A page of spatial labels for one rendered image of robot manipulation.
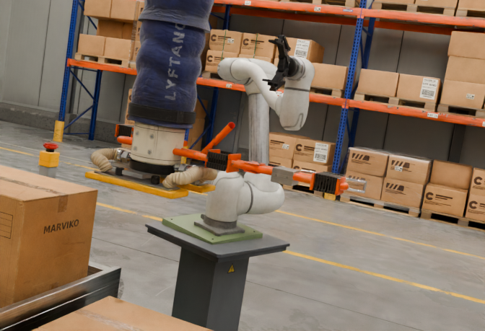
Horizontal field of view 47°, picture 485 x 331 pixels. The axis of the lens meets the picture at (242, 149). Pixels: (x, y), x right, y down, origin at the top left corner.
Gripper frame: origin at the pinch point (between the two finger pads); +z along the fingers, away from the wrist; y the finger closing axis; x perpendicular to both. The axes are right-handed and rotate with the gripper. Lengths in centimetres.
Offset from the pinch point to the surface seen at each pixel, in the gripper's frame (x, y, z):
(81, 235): 65, 77, 7
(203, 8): 15.6, -12.0, 24.4
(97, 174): 39, 46, 36
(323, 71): 186, -45, -688
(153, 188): 17, 46, 36
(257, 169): -11.5, 34.7, 25.2
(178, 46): 19.7, 1.2, 29.1
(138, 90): 30.3, 16.7, 31.9
